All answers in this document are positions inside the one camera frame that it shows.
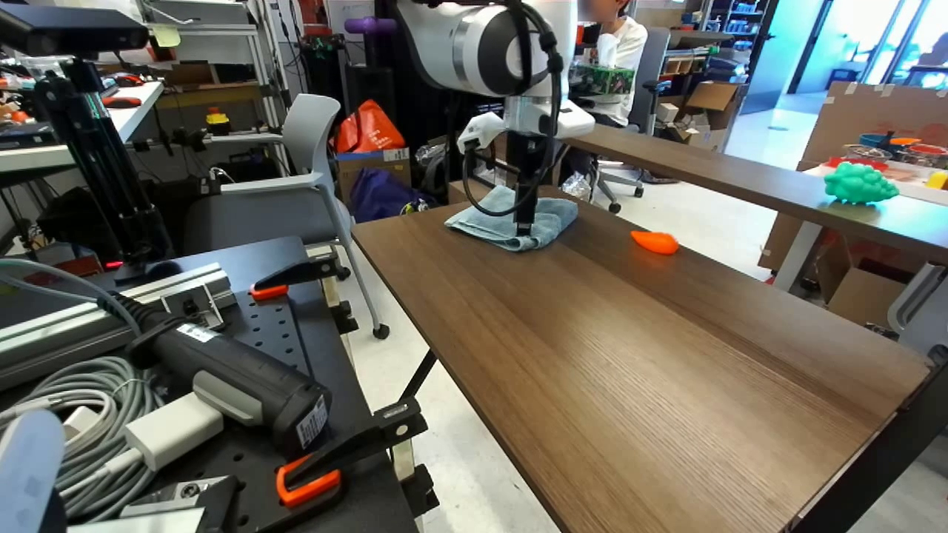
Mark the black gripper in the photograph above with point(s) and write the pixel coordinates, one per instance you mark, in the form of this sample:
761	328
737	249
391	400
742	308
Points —
524	165

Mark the light blue towel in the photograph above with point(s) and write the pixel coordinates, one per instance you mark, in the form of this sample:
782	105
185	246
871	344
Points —
474	227

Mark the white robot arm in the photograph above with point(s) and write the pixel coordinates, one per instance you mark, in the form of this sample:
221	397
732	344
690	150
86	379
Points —
453	46

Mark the orange carrot toy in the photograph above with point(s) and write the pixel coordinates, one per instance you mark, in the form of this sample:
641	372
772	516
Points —
652	245

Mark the dark blue bag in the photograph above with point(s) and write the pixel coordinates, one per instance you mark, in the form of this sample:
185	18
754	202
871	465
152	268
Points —
386	197

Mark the brown cardboard box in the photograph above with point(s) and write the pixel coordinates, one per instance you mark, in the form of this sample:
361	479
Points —
863	298
712	97
370	166

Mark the orange bag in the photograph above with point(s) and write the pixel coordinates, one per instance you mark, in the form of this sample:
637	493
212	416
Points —
369	128

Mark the person in white shirt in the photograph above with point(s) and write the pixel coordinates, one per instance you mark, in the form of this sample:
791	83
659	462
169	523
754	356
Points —
617	60

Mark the grey office chair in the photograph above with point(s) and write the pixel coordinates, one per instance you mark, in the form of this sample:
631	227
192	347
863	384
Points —
652	70

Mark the long wooden side table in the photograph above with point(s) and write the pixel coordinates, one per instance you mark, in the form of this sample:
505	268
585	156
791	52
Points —
751	181

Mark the black perforated base board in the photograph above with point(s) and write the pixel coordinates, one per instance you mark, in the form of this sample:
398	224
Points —
286	335

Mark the grey plastic chair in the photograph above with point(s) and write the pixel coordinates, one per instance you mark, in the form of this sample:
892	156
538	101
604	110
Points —
256	212

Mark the black handheld device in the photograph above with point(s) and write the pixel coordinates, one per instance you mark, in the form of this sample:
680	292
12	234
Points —
256	388

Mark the green bumpy toy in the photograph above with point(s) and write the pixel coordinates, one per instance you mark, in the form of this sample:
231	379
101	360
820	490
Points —
859	184

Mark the large cardboard sheet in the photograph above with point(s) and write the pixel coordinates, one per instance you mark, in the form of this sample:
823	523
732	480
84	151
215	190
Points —
847	114

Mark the colourful toy pile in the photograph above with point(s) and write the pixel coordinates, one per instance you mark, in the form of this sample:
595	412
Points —
905	150

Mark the white work desk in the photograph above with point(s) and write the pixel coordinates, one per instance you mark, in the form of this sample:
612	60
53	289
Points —
133	108

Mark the white power adapter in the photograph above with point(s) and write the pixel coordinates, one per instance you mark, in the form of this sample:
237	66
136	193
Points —
172	430

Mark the aluminium extrusion bar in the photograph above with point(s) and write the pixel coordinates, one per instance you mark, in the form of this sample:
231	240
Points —
59	331

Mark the white blurry cylinder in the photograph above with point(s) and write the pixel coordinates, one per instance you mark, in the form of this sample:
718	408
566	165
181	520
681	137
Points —
31	474

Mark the black camera tripod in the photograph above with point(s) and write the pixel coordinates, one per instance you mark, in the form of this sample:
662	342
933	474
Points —
105	166

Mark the black camera on tripod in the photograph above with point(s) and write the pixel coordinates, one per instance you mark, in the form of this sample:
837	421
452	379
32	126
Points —
69	28

